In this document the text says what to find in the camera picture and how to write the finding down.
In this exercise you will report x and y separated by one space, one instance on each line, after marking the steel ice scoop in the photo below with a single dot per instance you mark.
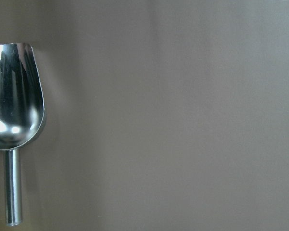
22 117

